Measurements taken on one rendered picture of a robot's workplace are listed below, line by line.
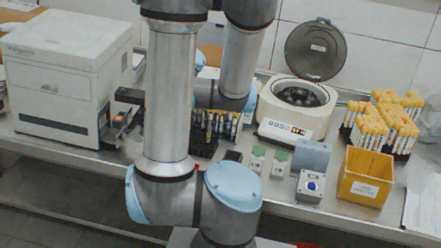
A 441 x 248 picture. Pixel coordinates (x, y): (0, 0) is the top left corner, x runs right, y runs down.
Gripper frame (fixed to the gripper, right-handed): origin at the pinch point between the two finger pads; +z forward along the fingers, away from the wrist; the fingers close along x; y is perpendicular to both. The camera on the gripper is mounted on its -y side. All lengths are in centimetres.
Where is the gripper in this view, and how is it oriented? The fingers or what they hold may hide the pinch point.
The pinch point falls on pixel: (122, 134)
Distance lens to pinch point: 139.2
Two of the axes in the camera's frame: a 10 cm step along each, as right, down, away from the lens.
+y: 7.9, 5.9, 1.9
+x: 2.2, -5.5, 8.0
